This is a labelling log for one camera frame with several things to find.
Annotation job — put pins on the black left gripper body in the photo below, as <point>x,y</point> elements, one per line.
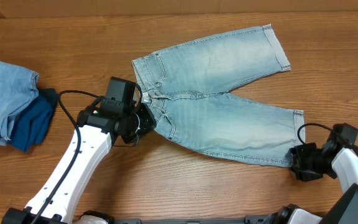
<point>140,123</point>

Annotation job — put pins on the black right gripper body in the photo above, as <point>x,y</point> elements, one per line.
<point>299,162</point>

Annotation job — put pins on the light blue denim shorts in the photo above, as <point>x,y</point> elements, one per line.
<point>189,90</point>

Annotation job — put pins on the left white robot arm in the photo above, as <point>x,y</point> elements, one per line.
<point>117,114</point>

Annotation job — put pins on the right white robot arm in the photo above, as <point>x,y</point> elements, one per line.
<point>338,158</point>

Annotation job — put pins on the folded dark blue garment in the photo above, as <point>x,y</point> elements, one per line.
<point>33,123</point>

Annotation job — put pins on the folded light blue jeans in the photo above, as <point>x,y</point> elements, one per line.
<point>17,90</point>

